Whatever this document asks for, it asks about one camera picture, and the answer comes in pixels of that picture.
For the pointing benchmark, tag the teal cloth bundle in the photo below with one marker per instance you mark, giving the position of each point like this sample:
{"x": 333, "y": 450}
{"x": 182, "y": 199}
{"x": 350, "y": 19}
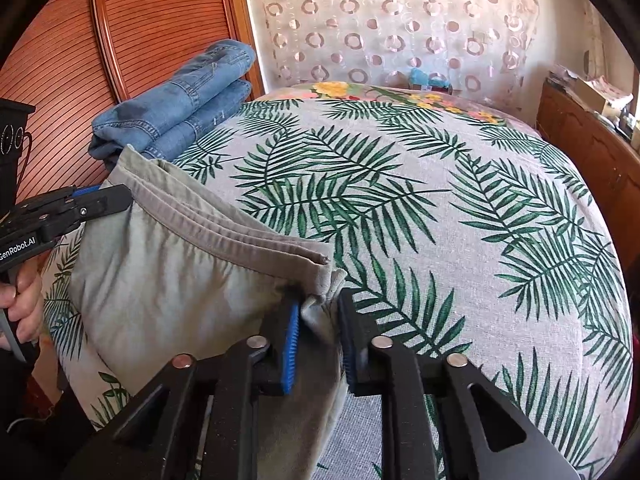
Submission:
{"x": 425, "y": 80}

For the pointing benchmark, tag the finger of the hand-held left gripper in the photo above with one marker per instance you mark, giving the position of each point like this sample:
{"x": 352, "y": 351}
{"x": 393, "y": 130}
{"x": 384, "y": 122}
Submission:
{"x": 95, "y": 206}
{"x": 86, "y": 191}

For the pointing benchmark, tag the pink magazine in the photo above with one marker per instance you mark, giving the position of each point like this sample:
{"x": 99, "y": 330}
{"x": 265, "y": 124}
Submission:
{"x": 612, "y": 87}

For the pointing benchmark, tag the wooden slatted headboard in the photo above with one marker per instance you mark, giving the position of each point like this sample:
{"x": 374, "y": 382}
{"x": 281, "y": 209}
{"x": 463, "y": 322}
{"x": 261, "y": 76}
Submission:
{"x": 125, "y": 50}

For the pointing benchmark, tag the wooden cabinet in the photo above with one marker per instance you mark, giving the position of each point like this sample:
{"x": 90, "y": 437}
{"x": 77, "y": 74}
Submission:
{"x": 590, "y": 160}

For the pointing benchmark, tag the cardboard box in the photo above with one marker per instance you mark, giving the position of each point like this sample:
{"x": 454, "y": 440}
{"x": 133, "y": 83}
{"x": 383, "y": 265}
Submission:
{"x": 590, "y": 91}

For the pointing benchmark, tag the leaf print bed blanket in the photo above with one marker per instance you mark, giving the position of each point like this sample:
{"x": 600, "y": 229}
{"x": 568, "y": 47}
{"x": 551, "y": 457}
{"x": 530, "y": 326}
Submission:
{"x": 425, "y": 210}

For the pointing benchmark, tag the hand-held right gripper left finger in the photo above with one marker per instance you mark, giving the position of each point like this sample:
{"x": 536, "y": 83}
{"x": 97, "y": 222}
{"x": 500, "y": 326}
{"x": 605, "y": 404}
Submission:
{"x": 290, "y": 350}

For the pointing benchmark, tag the sheer circle pattern curtain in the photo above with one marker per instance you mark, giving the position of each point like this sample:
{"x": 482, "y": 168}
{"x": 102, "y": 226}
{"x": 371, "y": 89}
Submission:
{"x": 390, "y": 20}

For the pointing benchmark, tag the person's left hand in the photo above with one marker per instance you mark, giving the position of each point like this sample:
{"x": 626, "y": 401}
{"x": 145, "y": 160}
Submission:
{"x": 27, "y": 305}

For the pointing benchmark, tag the grey-green pants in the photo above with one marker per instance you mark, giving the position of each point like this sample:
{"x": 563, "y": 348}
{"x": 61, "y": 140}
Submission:
{"x": 165, "y": 280}

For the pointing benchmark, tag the folded blue jeans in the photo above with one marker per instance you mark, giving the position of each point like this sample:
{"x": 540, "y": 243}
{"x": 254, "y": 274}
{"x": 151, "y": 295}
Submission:
{"x": 185, "y": 105}

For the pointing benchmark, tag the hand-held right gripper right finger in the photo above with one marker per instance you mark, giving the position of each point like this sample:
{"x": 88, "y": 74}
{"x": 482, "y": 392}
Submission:
{"x": 350, "y": 355}

